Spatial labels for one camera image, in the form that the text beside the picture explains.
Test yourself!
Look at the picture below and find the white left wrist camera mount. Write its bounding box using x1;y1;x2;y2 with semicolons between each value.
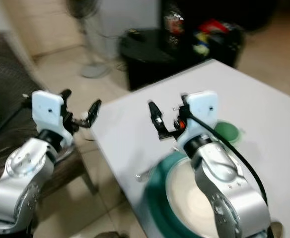
31;90;68;144

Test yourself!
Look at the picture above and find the metal cutlery piece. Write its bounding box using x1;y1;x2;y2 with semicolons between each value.
135;168;154;182

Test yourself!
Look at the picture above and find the dark wicker chair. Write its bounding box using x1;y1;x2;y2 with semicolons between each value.
0;31;88;186

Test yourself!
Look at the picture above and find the small green round dish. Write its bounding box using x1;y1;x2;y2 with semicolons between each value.
214;121;244;145

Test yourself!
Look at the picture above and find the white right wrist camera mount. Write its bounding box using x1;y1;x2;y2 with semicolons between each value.
181;91;220;144

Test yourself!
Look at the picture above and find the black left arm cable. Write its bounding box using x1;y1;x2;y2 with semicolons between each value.
0;102;35;147

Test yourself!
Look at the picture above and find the dark table leg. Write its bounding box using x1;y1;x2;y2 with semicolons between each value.
82;166;100;195

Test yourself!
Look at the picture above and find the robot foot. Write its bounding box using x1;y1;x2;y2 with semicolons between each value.
94;231;122;238

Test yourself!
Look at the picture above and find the dark bottle with label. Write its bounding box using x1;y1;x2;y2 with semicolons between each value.
160;0;186;51

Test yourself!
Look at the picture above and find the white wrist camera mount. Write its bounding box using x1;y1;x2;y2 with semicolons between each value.
31;90;68;144
181;91;220;144

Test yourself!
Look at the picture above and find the grey standing fan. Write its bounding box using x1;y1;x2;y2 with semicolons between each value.
66;0;113;80

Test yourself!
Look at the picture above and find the small dark object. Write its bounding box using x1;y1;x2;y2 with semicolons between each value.
125;28;145;41

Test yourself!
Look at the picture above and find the green rimmed white plate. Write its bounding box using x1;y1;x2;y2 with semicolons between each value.
137;150;232;238

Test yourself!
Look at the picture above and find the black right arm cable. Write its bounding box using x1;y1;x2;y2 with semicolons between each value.
189;114;271;205

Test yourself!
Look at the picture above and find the black side table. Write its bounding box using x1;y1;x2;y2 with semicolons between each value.
118;25;249;93

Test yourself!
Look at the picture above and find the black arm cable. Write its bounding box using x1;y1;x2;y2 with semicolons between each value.
189;114;271;205
0;102;35;147

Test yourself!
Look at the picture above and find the red and yellow bag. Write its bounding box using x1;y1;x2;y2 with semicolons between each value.
191;18;234;58

